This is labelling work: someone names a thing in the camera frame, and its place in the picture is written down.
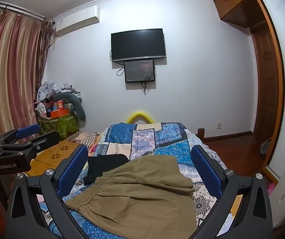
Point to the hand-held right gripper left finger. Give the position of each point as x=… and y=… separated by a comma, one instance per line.
x=74, y=169

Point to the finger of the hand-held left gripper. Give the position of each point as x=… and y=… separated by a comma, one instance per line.
x=46, y=138
x=29, y=130

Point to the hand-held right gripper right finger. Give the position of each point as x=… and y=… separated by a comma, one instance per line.
x=205, y=169

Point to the khaki pants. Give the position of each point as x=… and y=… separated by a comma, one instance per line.
x=137, y=199

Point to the low wooden table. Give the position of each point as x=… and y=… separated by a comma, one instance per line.
x=55, y=154

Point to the green bag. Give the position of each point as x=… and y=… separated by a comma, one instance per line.
x=62, y=125

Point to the orange box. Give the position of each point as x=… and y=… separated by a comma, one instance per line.
x=59, y=113

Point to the black garment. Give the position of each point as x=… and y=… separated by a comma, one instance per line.
x=105, y=166

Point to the striped pink cloth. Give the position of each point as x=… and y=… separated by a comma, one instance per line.
x=86, y=139

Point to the grey plush toy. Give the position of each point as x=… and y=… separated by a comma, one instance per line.
x=76, y=104

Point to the striped pink curtain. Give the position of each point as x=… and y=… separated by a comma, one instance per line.
x=10, y=72

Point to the grey bundle on floor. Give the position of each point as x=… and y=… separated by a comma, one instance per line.
x=265, y=147

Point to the blue patchwork printed blanket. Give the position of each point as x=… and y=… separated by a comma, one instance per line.
x=147, y=142

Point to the pink plastic item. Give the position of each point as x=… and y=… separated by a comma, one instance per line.
x=271, y=191

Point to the yellow curved tube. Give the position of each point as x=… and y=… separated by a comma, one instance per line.
x=140, y=114

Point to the brown wooden door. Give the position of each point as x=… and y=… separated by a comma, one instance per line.
x=264, y=84

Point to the white air conditioner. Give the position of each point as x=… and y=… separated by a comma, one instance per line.
x=77, y=20

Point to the curtain rod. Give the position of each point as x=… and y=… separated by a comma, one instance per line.
x=18, y=8

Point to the wooden overhead cabinet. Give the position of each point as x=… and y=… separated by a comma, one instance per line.
x=234, y=2

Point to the wooden bed post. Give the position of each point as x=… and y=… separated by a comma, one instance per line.
x=200, y=132

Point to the white wall socket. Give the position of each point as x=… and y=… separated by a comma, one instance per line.
x=219, y=126

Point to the small black wall monitor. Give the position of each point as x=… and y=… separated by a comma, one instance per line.
x=139, y=71

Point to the wall-mounted black television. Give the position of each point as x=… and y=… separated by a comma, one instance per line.
x=138, y=44

